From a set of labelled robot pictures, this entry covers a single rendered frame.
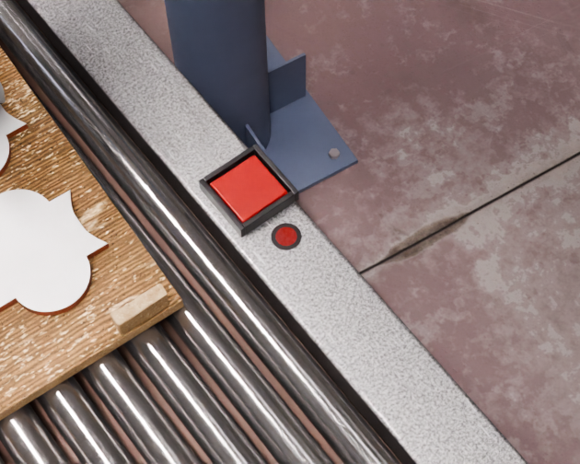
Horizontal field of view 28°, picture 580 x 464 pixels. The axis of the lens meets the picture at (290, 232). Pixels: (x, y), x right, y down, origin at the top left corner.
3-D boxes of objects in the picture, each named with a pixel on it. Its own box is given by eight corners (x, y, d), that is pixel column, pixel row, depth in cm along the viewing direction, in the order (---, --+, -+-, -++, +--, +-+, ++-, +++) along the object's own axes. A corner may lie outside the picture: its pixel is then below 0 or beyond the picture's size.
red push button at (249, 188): (255, 159, 125) (254, 153, 124) (288, 198, 122) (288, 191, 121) (209, 189, 123) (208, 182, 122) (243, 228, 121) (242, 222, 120)
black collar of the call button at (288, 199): (256, 151, 125) (256, 143, 124) (299, 199, 122) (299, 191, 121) (199, 188, 123) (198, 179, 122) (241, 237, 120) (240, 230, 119)
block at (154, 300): (163, 293, 115) (159, 280, 113) (172, 306, 114) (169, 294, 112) (111, 323, 114) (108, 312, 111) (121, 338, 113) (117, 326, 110)
